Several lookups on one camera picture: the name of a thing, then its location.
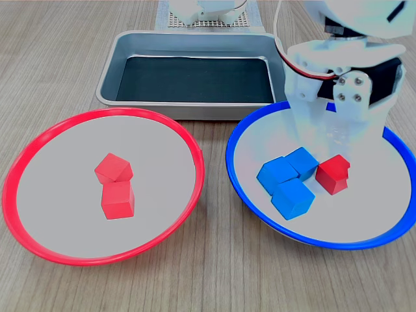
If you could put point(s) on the small red cube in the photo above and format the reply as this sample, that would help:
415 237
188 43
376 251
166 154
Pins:
331 175
112 167
117 200

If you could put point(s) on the white plate blue rim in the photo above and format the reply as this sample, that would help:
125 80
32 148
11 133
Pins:
253 201

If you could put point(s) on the small blue cube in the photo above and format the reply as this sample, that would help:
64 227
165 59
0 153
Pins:
304 161
291 200
274 174

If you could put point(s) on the black tray mat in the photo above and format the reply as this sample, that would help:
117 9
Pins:
195 81

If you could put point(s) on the pale tape sheet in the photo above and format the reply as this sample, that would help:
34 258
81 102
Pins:
161 16

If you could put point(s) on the steel tray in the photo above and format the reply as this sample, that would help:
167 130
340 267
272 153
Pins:
112 65

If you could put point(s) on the white plate red rim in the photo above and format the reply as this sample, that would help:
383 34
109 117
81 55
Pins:
65 195

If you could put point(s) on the pale perforated base plate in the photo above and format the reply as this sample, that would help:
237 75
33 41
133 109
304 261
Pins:
240 21

